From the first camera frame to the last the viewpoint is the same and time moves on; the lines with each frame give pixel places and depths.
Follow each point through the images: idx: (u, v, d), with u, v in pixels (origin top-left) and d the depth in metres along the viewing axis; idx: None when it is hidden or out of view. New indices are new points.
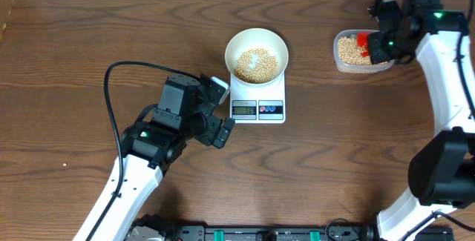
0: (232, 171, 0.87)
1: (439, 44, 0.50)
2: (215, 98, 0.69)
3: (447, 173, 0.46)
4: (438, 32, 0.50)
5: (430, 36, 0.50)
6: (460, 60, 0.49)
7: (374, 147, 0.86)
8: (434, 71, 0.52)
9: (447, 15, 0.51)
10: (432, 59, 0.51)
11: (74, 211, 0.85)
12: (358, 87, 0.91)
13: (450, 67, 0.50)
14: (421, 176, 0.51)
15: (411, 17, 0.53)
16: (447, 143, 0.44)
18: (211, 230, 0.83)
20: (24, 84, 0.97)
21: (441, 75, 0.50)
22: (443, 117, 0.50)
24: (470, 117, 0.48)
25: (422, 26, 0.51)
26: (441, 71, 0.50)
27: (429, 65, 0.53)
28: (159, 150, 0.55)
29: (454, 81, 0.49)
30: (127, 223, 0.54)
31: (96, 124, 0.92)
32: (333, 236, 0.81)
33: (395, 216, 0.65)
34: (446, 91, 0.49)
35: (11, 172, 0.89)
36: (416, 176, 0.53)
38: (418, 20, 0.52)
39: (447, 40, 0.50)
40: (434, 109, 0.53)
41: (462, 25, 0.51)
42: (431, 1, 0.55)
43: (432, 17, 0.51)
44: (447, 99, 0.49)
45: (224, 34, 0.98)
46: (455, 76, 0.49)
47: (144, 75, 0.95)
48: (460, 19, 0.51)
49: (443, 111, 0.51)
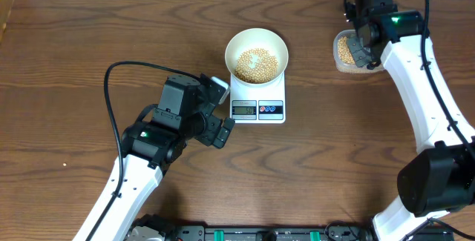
0: (231, 172, 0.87)
1: (404, 54, 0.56)
2: (215, 98, 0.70)
3: (439, 187, 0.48)
4: (399, 39, 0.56)
5: (392, 45, 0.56)
6: (427, 67, 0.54)
7: (374, 147, 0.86)
8: (404, 83, 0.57)
9: (404, 19, 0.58)
10: (402, 71, 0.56)
11: (74, 211, 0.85)
12: (358, 87, 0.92)
13: (418, 76, 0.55)
14: (413, 192, 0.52)
15: (369, 27, 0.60)
16: (433, 160, 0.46)
18: (211, 230, 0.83)
20: (24, 84, 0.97)
21: (412, 84, 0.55)
22: (423, 130, 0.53)
24: (449, 127, 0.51)
25: (382, 31, 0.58)
26: (411, 83, 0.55)
27: (400, 78, 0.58)
28: (159, 150, 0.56)
29: (425, 90, 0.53)
30: (127, 224, 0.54)
31: (96, 124, 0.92)
32: (333, 236, 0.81)
33: (394, 216, 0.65)
34: (420, 101, 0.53)
35: (10, 172, 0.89)
36: (408, 193, 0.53)
38: (377, 27, 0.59)
39: (410, 48, 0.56)
40: (413, 122, 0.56)
41: (419, 26, 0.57)
42: (384, 2, 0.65)
43: (390, 22, 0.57)
44: (423, 111, 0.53)
45: (224, 35, 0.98)
46: (424, 84, 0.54)
47: (144, 76, 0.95)
48: (416, 19, 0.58)
49: (421, 126, 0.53)
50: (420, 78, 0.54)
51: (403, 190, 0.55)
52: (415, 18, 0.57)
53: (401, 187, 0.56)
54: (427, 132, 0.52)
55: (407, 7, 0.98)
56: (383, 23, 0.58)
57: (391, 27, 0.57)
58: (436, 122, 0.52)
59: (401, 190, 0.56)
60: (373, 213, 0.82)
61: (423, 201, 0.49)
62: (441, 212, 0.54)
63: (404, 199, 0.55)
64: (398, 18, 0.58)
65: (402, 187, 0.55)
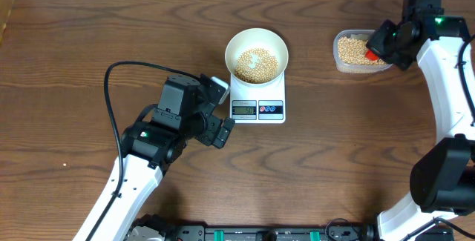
0: (232, 172, 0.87)
1: (440, 50, 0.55)
2: (215, 98, 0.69)
3: (451, 181, 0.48)
4: (439, 38, 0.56)
5: (431, 42, 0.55)
6: (462, 66, 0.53)
7: (375, 147, 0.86)
8: (435, 78, 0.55)
9: (447, 22, 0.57)
10: (434, 68, 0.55)
11: (75, 211, 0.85)
12: (358, 87, 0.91)
13: (452, 73, 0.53)
14: (424, 185, 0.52)
15: (413, 23, 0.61)
16: (450, 147, 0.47)
18: (211, 230, 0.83)
20: (25, 84, 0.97)
21: (444, 80, 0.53)
22: (446, 124, 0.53)
24: (473, 124, 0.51)
25: (423, 30, 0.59)
26: (443, 79, 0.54)
27: (430, 75, 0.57)
28: (159, 150, 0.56)
29: (456, 87, 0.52)
30: (127, 224, 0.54)
31: (96, 124, 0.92)
32: (333, 236, 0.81)
33: (398, 215, 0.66)
34: (449, 98, 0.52)
35: (10, 173, 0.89)
36: (418, 185, 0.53)
38: (418, 26, 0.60)
39: (449, 46, 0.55)
40: (436, 118, 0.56)
41: (462, 31, 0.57)
42: (432, 4, 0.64)
43: (433, 21, 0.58)
44: (450, 107, 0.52)
45: (224, 35, 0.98)
46: (457, 81, 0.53)
47: (144, 76, 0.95)
48: (460, 25, 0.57)
49: (446, 121, 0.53)
50: (453, 76, 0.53)
51: (413, 185, 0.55)
52: (458, 24, 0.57)
53: (412, 179, 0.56)
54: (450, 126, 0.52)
55: None
56: (425, 21, 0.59)
57: (432, 27, 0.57)
58: (462, 118, 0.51)
59: (412, 182, 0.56)
60: (373, 213, 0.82)
61: (432, 192, 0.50)
62: (447, 212, 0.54)
63: (414, 191, 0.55)
64: (441, 21, 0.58)
65: (413, 179, 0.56)
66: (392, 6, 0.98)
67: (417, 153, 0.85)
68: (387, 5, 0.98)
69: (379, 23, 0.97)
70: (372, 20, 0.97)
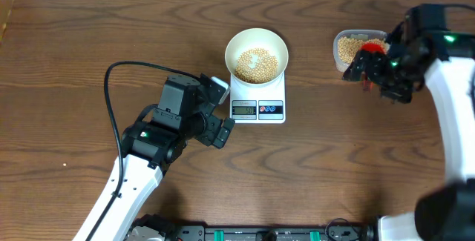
0: (232, 171, 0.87)
1: (451, 73, 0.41)
2: (215, 98, 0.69)
3: (459, 231, 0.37)
4: (450, 58, 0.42)
5: (440, 63, 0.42)
6: None
7: (375, 147, 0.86)
8: (447, 107, 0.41)
9: (460, 39, 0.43)
10: (447, 94, 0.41)
11: (75, 211, 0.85)
12: (358, 87, 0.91)
13: (464, 101, 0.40)
14: (429, 230, 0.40)
15: (420, 39, 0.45)
16: (462, 193, 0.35)
18: (211, 230, 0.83)
20: (24, 84, 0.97)
21: (454, 109, 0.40)
22: (456, 164, 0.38)
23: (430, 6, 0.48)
24: None
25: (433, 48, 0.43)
26: (454, 107, 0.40)
27: (441, 104, 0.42)
28: (159, 150, 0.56)
29: (468, 116, 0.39)
30: (128, 224, 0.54)
31: (96, 124, 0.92)
32: (333, 236, 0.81)
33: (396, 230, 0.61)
34: (459, 129, 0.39)
35: (10, 173, 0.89)
36: (424, 228, 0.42)
38: (429, 44, 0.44)
39: (462, 69, 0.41)
40: (447, 157, 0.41)
41: None
42: (440, 25, 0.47)
43: (442, 38, 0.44)
44: (459, 140, 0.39)
45: (224, 34, 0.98)
46: (469, 110, 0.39)
47: (144, 75, 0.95)
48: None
49: (456, 159, 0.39)
50: (465, 104, 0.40)
51: (419, 225, 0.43)
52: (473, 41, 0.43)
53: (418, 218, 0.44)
54: (458, 164, 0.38)
55: (407, 7, 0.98)
56: (433, 38, 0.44)
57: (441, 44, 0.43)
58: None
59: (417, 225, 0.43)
60: (373, 213, 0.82)
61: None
62: None
63: (424, 236, 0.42)
64: (454, 37, 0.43)
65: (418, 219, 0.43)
66: (392, 6, 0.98)
67: (416, 153, 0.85)
68: (387, 5, 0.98)
69: (379, 22, 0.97)
70: (372, 19, 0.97)
